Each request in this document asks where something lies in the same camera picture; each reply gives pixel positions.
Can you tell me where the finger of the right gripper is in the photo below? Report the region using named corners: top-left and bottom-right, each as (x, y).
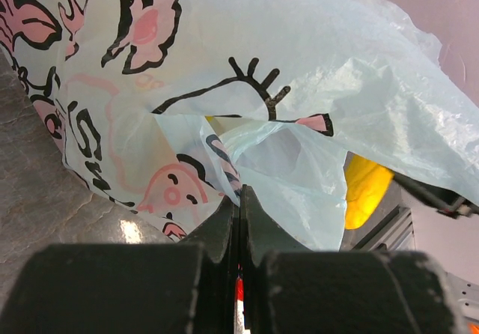
top-left (394, 172), bottom-right (478, 218)

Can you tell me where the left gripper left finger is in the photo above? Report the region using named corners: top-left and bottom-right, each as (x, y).
top-left (1, 199), bottom-right (240, 333)

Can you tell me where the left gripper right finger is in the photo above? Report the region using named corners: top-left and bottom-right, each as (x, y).
top-left (239, 186), bottom-right (464, 333)

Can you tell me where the yellow mango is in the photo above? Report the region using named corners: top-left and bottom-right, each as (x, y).
top-left (345, 154), bottom-right (394, 230)

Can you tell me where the light blue plastic bag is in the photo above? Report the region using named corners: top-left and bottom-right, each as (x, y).
top-left (1, 0), bottom-right (478, 250)

